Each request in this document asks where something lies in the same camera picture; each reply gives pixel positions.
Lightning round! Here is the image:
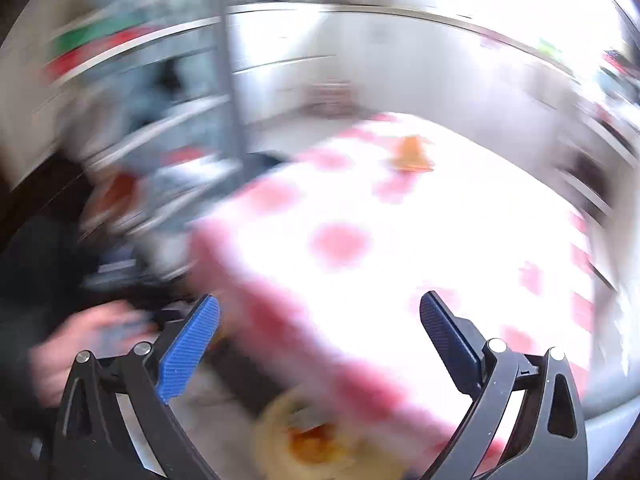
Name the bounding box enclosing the yellow trash bucket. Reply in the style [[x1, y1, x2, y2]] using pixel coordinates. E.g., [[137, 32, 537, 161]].
[[255, 389, 405, 480]]

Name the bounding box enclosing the orange peel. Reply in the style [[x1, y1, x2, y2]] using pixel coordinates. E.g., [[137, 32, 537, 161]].
[[390, 136, 433, 172]]

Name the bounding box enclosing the red white checkered tablecloth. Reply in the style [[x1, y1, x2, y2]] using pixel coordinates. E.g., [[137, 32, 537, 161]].
[[190, 113, 593, 467]]

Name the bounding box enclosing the person's left hand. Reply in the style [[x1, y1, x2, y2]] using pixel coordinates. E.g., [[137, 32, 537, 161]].
[[29, 301, 157, 408]]

